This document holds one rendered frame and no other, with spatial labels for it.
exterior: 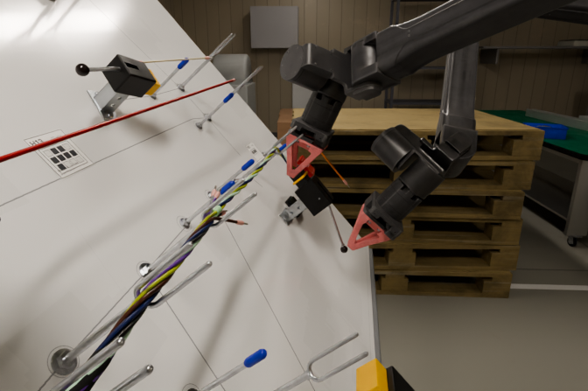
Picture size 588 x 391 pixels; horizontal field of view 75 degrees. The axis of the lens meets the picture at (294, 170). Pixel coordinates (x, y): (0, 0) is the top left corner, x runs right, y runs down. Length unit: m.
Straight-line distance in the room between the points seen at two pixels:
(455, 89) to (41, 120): 0.65
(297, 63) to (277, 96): 6.15
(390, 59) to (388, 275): 1.93
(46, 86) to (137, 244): 0.21
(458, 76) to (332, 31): 5.95
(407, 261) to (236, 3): 5.38
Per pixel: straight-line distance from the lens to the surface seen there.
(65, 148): 0.46
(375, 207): 0.65
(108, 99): 0.53
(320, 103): 0.65
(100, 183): 0.45
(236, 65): 5.86
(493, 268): 2.58
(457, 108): 0.76
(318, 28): 6.71
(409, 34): 0.57
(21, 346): 0.33
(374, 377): 0.47
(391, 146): 0.68
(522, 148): 2.37
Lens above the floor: 1.35
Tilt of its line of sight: 16 degrees down
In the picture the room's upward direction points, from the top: straight up
